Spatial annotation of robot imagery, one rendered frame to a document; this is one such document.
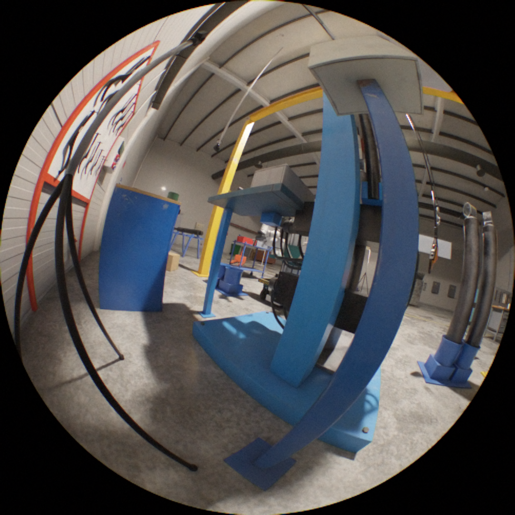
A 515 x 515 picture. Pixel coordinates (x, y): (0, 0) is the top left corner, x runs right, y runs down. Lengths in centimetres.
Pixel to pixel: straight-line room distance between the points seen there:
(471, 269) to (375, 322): 167
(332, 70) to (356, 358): 60
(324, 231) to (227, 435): 91
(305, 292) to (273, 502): 85
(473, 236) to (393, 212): 171
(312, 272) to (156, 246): 109
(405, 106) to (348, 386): 65
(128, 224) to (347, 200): 131
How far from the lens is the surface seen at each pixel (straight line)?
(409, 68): 55
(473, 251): 186
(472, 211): 203
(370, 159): 97
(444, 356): 184
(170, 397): 81
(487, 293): 202
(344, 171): 75
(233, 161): 355
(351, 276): 104
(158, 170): 1155
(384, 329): 21
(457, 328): 181
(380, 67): 53
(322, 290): 61
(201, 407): 79
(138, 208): 125
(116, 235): 126
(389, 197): 23
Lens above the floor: 69
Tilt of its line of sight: 2 degrees down
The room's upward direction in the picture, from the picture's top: 14 degrees clockwise
